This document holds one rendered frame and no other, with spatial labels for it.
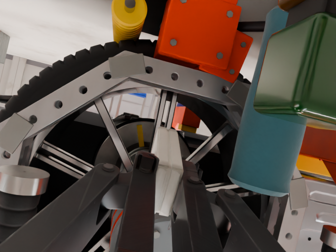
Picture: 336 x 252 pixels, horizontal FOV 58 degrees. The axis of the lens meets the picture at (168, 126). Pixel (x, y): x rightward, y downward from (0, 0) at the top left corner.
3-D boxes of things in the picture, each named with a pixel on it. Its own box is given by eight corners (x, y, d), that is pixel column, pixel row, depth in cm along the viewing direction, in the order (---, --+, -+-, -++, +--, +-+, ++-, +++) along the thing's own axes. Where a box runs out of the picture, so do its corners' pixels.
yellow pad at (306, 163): (274, 147, 108) (271, 161, 108) (297, 153, 94) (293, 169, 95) (309, 155, 111) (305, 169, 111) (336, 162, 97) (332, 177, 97)
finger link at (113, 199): (146, 219, 15) (85, 207, 15) (149, 173, 20) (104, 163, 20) (153, 193, 15) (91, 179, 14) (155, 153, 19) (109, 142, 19)
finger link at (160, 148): (157, 215, 17) (143, 212, 17) (158, 163, 24) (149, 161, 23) (170, 167, 16) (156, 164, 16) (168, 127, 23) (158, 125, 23)
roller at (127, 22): (116, 28, 75) (111, 51, 75) (115, -22, 46) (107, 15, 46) (139, 35, 76) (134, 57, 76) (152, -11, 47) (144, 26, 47)
